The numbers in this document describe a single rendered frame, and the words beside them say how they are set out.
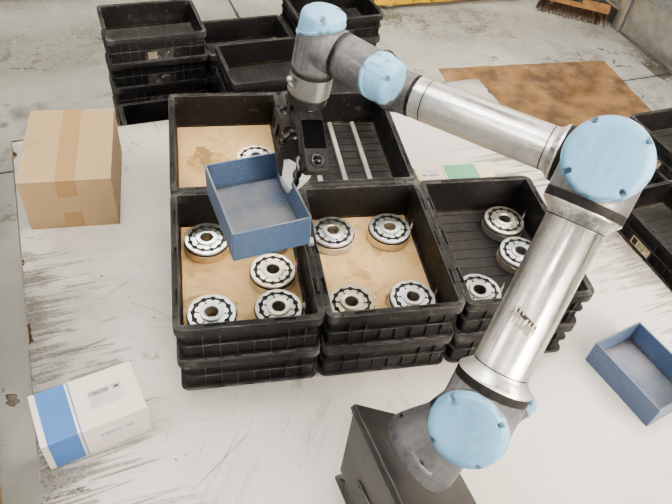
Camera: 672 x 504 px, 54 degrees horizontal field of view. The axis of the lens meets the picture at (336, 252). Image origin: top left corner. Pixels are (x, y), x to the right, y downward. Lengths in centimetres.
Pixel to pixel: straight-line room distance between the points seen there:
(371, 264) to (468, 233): 28
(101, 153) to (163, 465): 82
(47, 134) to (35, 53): 212
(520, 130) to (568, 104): 287
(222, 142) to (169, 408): 77
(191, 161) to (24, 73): 214
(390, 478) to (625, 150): 60
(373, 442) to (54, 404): 64
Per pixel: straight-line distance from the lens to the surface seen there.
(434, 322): 142
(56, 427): 139
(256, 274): 147
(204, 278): 150
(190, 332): 129
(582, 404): 163
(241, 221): 128
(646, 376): 175
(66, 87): 368
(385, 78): 103
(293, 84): 114
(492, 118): 111
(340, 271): 153
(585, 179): 92
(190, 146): 185
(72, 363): 157
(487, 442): 97
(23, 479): 227
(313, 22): 108
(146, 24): 313
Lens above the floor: 197
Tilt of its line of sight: 46 degrees down
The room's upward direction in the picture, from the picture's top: 8 degrees clockwise
